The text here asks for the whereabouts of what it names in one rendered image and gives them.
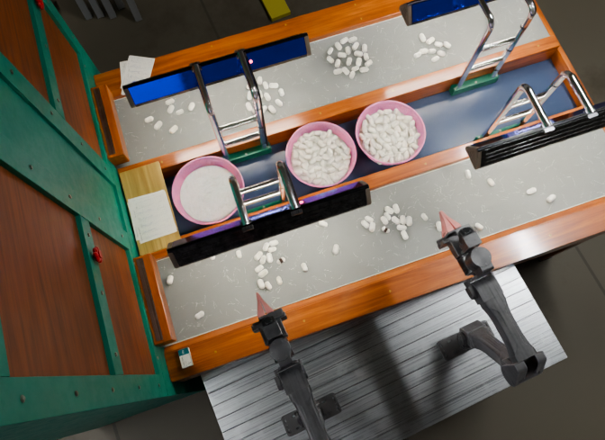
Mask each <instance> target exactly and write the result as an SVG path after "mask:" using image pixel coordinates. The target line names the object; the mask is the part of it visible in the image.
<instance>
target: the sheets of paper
mask: <svg viewBox="0 0 605 440"><path fill-rule="evenodd" d="M127 204H128V207H129V210H130V213H131V220H132V225H133V229H134V234H135V238H136V241H137V240H139V241H140V243H141V244H142V243H144V242H147V241H150V240H152V239H155V238H160V237H163V236H165V235H168V234H171V233H174V232H177V230H176V224H175V222H174V218H173V215H172V212H171V209H170V206H169V203H168V200H167V195H166V192H165V190H161V191H158V192H155V193H149V194H146V195H142V196H139V197H135V198H132V199H129V200H128V203H127Z"/></svg>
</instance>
